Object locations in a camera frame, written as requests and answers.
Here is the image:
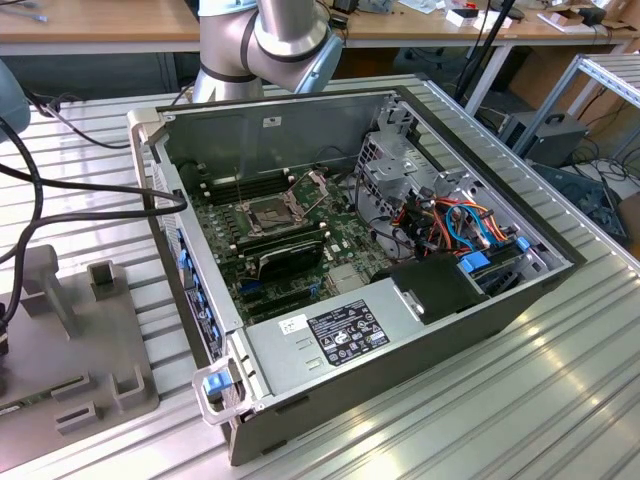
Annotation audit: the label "orange data wire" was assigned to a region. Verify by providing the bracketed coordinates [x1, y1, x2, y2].
[430, 197, 507, 241]

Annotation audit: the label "dark grey box with handle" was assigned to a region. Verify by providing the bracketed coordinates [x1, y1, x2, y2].
[498, 110, 591, 169]

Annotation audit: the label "black expansion slot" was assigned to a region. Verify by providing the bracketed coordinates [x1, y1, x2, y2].
[244, 287, 312, 307]
[248, 299, 307, 322]

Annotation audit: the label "brown cardboard box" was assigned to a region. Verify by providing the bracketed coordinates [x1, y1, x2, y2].
[507, 47, 632, 134]

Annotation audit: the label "black looped cable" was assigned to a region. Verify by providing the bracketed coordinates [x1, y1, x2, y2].
[175, 158, 207, 181]

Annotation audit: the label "silver power supply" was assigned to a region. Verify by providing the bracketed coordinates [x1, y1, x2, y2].
[242, 277, 427, 399]

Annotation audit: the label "silver disk bay cage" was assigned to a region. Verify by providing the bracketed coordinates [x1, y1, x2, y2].
[355, 97, 484, 236]

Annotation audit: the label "green RAM stick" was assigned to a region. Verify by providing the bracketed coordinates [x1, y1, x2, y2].
[0, 390, 57, 417]

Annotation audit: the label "long wooden desk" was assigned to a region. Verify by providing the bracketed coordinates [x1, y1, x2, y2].
[0, 0, 640, 57]

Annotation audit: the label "black tripod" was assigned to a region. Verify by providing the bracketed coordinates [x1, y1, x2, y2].
[452, 0, 519, 101]

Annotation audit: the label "pale open cardboard box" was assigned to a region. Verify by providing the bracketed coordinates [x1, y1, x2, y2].
[537, 5, 585, 34]

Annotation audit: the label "black cable with inline plug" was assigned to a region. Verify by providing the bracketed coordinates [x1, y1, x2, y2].
[0, 115, 46, 361]

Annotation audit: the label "blue case latch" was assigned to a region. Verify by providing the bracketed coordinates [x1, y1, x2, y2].
[206, 372, 237, 402]

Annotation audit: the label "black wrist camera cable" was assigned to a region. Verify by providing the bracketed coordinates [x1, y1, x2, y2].
[0, 163, 190, 264]

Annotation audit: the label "blue flat data wire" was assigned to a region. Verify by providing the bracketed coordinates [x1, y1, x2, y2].
[444, 202, 490, 251]

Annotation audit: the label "aluminium profile frame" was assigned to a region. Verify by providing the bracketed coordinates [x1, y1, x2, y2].
[512, 52, 640, 157]

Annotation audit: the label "black plastic air shroud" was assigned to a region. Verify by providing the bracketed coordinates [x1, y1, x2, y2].
[372, 252, 492, 327]

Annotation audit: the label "coloured power wire bundle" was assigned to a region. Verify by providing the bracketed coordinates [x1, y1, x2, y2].
[393, 197, 451, 259]

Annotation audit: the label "loose white papers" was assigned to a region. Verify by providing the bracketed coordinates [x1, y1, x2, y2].
[397, 0, 447, 15]

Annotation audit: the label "grey PC case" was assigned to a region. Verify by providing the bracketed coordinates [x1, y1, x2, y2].
[124, 84, 589, 469]

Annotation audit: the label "dark teal plastic bin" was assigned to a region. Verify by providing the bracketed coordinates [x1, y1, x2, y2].
[527, 160, 629, 247]

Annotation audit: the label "blue disk carrier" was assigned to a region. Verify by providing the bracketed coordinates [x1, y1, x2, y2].
[457, 237, 532, 297]

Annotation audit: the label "green motherboard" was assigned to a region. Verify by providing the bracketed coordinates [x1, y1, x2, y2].
[188, 167, 381, 325]

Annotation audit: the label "silver chipset heatsink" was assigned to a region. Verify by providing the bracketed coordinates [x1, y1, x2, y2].
[327, 264, 365, 295]

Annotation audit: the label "CPU socket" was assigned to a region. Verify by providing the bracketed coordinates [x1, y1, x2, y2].
[239, 194, 307, 239]

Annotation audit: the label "black office chair base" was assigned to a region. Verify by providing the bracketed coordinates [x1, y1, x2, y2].
[392, 47, 452, 76]

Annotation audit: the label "grey parts rack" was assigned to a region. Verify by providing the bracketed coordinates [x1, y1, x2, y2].
[0, 243, 162, 474]

